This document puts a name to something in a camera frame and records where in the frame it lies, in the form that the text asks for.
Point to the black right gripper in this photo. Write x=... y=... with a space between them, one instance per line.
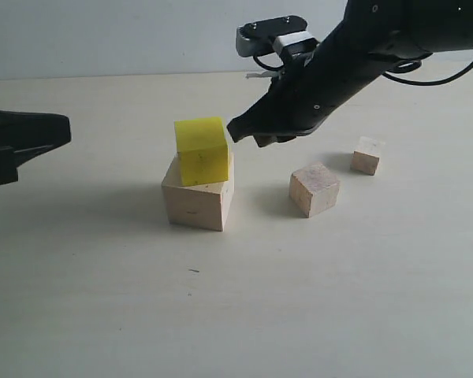
x=344 y=63

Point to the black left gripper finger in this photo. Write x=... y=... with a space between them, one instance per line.
x=11 y=160
x=29 y=131

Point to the yellow cube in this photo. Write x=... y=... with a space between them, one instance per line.
x=202 y=151

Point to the medium wooden cube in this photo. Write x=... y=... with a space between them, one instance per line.
x=314 y=189

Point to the large wooden cube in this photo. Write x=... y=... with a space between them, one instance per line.
x=203 y=206

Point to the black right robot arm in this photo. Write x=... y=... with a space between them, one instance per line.
x=420 y=29

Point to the small wooden cube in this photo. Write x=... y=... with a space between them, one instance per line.
x=366 y=156

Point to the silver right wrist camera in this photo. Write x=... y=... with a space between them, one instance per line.
x=275 y=35

